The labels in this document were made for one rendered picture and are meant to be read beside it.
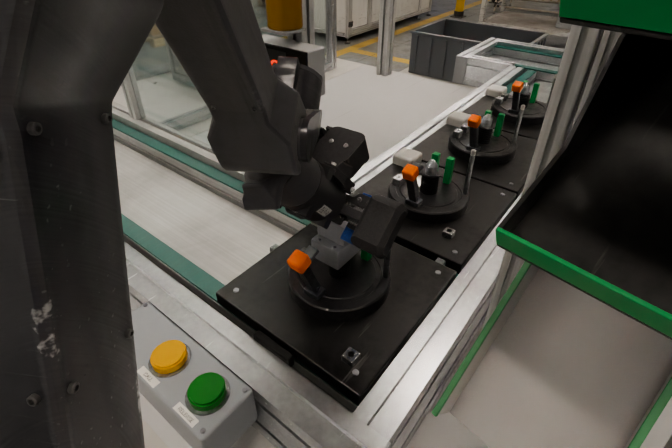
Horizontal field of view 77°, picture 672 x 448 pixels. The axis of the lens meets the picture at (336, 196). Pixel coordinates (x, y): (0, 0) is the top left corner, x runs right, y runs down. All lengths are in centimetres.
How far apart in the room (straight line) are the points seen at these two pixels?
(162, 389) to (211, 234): 33
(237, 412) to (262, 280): 18
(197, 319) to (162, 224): 29
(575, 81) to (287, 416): 41
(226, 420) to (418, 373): 22
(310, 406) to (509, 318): 23
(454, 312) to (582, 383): 21
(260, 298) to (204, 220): 29
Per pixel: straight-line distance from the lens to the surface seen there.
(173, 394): 54
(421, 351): 56
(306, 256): 49
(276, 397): 51
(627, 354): 45
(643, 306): 31
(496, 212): 77
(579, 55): 39
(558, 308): 46
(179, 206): 89
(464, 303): 61
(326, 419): 50
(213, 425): 51
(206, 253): 76
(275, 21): 63
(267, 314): 57
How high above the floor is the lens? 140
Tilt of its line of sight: 34 degrees down
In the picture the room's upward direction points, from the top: straight up
